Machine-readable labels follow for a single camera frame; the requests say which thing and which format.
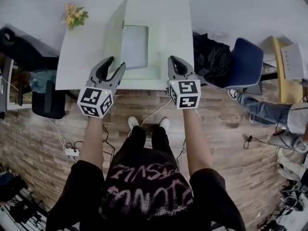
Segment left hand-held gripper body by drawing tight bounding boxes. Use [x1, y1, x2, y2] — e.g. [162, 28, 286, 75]
[77, 77, 119, 119]

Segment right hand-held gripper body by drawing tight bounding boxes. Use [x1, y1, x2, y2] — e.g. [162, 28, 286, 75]
[167, 75, 202, 110]

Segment translucent pale green mat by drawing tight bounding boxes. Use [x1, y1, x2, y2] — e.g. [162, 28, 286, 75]
[103, 0, 162, 80]

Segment person's right forearm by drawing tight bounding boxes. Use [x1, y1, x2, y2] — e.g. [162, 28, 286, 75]
[183, 108, 214, 176]

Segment person's left forearm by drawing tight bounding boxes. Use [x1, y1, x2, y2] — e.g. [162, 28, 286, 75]
[78, 115, 104, 175]

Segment black bag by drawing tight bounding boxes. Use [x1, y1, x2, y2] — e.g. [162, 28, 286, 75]
[192, 32, 233, 88]

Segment white paper sheet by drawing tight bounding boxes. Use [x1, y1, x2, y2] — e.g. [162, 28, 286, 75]
[121, 25, 149, 70]

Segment person's white left shoe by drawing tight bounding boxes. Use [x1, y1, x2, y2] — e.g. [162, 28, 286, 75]
[128, 115, 140, 131]

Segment teal cloth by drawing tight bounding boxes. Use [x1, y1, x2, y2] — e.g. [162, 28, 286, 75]
[30, 70, 57, 94]

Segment blue chair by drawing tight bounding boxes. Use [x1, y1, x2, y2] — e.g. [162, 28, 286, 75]
[199, 37, 264, 91]

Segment white power strip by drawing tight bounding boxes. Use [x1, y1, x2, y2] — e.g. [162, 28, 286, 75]
[64, 148, 80, 157]

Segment person's black trousers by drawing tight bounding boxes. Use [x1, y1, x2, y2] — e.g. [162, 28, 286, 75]
[129, 125, 173, 159]

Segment yellow flower bunch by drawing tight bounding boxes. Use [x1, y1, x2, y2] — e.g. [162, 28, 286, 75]
[60, 3, 89, 30]

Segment black office chair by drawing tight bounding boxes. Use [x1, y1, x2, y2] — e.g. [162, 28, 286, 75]
[0, 24, 66, 119]

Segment black side table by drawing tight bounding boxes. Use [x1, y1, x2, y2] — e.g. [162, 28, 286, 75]
[261, 61, 279, 82]

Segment dark desk with white legs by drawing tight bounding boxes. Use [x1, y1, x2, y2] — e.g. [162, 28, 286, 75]
[0, 56, 33, 120]

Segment yellow table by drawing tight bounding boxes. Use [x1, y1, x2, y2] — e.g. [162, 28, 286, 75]
[271, 36, 308, 104]

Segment white microwave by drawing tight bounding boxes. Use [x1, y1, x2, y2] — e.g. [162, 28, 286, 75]
[280, 43, 308, 80]

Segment grey chair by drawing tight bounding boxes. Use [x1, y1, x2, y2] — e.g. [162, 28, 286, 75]
[269, 128, 308, 153]

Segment person's black printed shirt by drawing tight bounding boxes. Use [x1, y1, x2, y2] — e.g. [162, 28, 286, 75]
[45, 147, 246, 231]

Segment white cable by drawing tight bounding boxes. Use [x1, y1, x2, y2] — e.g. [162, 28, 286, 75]
[128, 99, 173, 137]
[47, 118, 73, 154]

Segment black cable with adapter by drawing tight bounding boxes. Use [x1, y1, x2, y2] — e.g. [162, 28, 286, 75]
[243, 133, 273, 150]

